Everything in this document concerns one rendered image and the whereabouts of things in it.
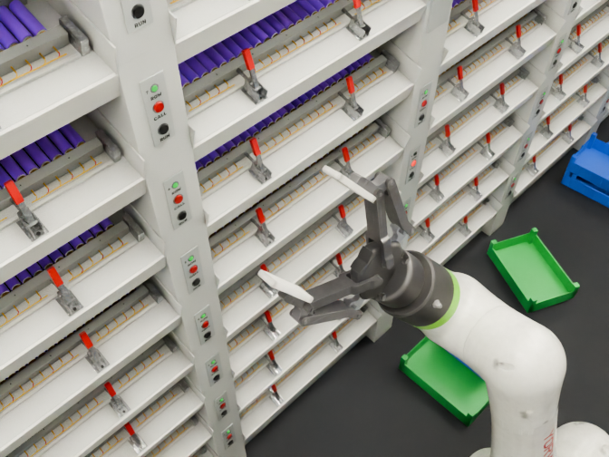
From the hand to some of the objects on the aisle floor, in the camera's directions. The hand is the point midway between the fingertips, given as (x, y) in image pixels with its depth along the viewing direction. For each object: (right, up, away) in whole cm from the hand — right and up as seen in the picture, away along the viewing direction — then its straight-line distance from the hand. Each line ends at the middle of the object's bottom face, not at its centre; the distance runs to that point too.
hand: (304, 228), depth 74 cm
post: (+21, -33, +174) cm, 178 cm away
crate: (+87, -18, +186) cm, 206 cm away
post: (+71, +5, +205) cm, 217 cm away
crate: (+50, -52, +158) cm, 174 cm away
